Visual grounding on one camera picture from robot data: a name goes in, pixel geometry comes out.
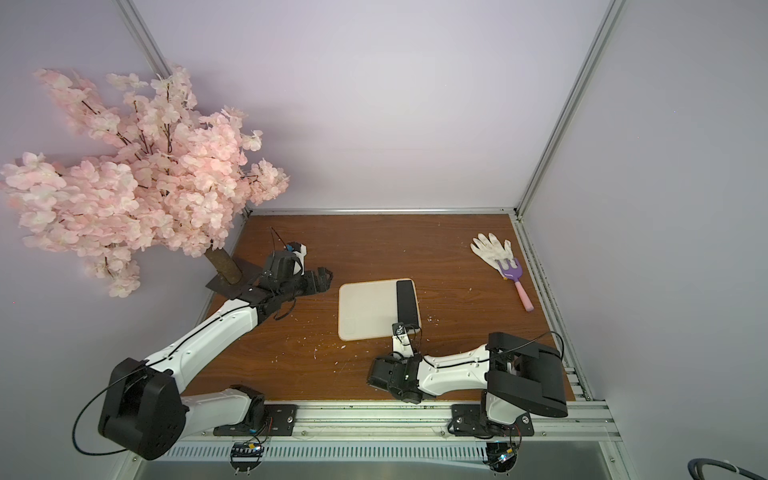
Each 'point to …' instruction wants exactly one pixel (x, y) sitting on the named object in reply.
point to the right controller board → (501, 456)
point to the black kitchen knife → (407, 311)
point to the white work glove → (492, 252)
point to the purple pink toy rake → (514, 273)
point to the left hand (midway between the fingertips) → (321, 274)
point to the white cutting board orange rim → (369, 309)
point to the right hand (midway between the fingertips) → (400, 349)
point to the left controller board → (245, 456)
